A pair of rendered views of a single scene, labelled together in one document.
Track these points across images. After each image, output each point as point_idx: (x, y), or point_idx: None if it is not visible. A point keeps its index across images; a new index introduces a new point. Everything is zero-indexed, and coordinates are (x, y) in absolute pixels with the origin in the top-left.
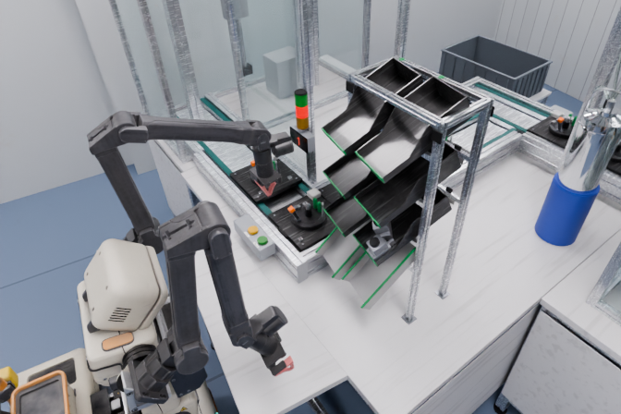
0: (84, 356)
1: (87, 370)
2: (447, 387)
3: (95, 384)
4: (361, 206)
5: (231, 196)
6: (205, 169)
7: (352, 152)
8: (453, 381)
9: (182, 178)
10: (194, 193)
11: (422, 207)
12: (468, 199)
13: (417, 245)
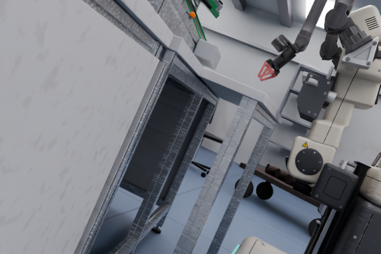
0: (379, 169)
1: (375, 168)
2: (174, 91)
3: (366, 180)
4: None
5: (193, 30)
6: (177, 9)
7: None
8: (172, 87)
9: (179, 51)
10: (188, 62)
11: None
12: None
13: (199, 3)
